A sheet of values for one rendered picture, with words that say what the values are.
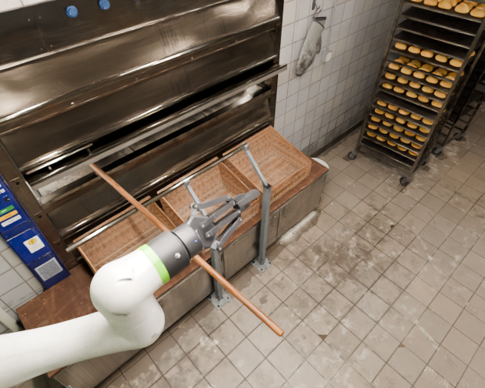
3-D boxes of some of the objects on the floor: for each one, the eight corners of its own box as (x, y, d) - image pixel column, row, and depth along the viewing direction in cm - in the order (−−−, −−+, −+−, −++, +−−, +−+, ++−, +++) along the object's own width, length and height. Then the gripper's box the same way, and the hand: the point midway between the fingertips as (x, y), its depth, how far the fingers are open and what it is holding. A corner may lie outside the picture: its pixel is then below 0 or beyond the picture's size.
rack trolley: (437, 158, 393) (533, -19, 264) (385, 128, 433) (446, -39, 304) (462, 141, 414) (561, -30, 285) (409, 114, 454) (476, -47, 325)
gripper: (158, 220, 76) (236, 170, 88) (186, 269, 79) (259, 214, 91) (170, 221, 70) (252, 167, 81) (200, 273, 73) (275, 214, 84)
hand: (245, 199), depth 84 cm, fingers closed
